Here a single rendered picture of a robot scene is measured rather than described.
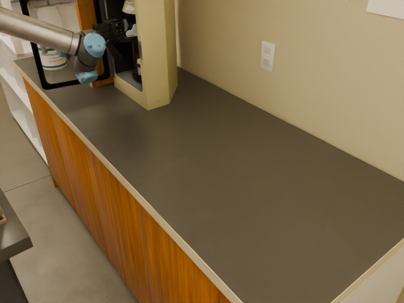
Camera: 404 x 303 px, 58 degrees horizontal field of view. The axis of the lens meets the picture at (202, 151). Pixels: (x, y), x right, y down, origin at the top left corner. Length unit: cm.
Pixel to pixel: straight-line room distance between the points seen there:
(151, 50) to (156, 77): 12
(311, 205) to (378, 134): 37
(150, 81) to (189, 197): 61
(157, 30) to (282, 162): 70
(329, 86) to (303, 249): 64
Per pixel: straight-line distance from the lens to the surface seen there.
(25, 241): 110
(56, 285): 220
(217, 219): 104
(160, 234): 120
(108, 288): 210
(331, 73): 138
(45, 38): 133
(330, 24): 135
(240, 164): 124
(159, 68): 155
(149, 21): 148
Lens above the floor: 166
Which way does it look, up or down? 34 degrees down
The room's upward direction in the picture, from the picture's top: straight up
